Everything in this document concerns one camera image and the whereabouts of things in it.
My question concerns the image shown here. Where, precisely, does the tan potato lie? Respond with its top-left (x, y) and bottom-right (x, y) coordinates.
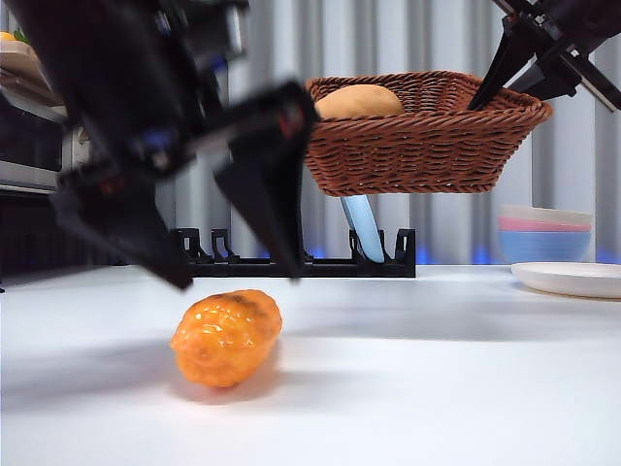
top-left (313, 83), bottom-right (405, 119)

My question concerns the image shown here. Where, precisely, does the brown wicker basket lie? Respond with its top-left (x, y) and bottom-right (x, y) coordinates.
top-left (304, 70), bottom-right (554, 196)

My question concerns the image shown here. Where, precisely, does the orange corn cob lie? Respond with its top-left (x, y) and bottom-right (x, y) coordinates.
top-left (169, 288), bottom-right (283, 389)

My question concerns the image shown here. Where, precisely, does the black dish rack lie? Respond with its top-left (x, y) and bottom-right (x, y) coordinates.
top-left (169, 227), bottom-right (417, 280)

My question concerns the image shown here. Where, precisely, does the pale blue plate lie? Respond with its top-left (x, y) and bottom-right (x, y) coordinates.
top-left (339, 194), bottom-right (387, 263)

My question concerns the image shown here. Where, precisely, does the silver toaster oven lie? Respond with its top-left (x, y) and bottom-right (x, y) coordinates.
top-left (0, 89), bottom-right (96, 195)

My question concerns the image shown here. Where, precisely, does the grey curtain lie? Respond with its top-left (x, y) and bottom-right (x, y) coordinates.
top-left (0, 0), bottom-right (621, 267)

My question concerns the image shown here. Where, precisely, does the beige bowl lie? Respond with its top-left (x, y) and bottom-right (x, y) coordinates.
top-left (499, 204), bottom-right (594, 232)

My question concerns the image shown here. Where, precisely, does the pink bowl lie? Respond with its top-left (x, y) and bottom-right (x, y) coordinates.
top-left (498, 216), bottom-right (593, 235)

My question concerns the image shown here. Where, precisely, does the blue bowl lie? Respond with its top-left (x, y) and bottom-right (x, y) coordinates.
top-left (497, 230), bottom-right (593, 266)

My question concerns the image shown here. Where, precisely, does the wooden board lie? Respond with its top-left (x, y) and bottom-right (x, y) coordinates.
top-left (0, 41), bottom-right (62, 106)

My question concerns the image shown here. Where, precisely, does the cream white plate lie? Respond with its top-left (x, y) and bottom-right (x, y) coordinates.
top-left (510, 261), bottom-right (621, 300)

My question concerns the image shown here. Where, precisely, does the black metal shelf frame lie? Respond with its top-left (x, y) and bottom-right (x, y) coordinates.
top-left (0, 188), bottom-right (142, 287)

